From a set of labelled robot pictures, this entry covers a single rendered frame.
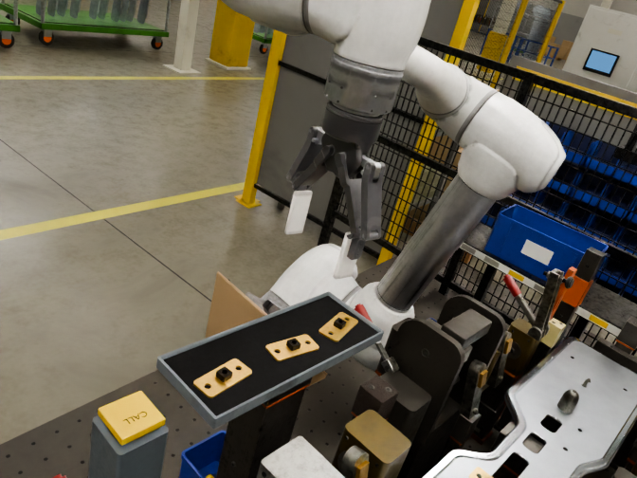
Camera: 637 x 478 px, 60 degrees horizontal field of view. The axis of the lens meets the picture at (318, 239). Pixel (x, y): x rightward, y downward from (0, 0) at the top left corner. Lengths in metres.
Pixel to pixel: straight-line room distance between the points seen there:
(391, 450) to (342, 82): 0.55
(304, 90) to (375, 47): 3.04
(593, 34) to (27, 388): 7.06
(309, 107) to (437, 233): 2.51
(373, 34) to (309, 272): 0.90
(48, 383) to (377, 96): 2.04
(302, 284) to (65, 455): 0.65
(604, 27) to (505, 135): 6.72
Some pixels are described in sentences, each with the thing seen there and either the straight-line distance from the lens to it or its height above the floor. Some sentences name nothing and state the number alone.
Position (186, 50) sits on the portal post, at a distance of 7.72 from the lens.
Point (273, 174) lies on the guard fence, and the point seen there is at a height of 0.30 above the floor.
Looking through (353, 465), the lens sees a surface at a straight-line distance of 0.84.
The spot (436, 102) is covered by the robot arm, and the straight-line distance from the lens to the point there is 1.08.
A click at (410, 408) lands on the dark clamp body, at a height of 1.08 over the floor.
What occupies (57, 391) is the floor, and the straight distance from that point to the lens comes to 2.46.
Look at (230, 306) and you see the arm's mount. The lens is 1.46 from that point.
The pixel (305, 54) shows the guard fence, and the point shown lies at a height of 1.16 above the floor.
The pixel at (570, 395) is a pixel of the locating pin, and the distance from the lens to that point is 1.30.
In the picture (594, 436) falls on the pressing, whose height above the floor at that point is 1.00.
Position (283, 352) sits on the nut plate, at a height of 1.16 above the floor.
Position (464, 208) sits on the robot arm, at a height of 1.32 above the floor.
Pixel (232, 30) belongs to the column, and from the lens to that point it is 8.43.
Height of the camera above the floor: 1.70
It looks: 26 degrees down
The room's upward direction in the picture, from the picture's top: 15 degrees clockwise
